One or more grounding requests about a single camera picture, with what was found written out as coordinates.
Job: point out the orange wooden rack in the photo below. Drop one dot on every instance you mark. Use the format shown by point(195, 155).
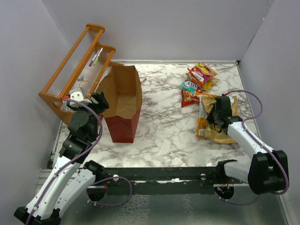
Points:
point(75, 68)

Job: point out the pink marker pen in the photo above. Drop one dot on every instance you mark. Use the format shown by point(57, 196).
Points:
point(94, 57)

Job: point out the green marker pen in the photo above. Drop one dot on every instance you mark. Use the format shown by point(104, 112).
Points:
point(97, 56)

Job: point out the red paper bag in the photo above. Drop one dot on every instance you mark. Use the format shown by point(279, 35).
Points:
point(122, 89)

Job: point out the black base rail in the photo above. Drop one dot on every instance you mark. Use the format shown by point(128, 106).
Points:
point(159, 181)

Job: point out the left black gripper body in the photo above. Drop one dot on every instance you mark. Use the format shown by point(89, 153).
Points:
point(100, 107)

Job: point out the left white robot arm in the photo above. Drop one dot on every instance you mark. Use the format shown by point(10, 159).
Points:
point(58, 192)

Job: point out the orange chips bag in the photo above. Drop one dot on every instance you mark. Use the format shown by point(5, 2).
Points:
point(205, 105)

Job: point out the red snack packet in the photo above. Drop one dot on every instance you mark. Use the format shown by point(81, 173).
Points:
point(189, 98)

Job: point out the orange Fox's fruits candy bag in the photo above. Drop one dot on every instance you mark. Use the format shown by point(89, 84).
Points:
point(201, 74)

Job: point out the yellow snack packet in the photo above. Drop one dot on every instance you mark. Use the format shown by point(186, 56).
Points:
point(210, 83)

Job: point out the teal Fox's mint candy bag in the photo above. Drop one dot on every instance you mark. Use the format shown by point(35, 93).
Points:
point(190, 86)

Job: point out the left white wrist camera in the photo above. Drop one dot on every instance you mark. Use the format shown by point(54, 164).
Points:
point(76, 96)

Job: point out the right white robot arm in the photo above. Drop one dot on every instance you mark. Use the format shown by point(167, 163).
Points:
point(268, 171)

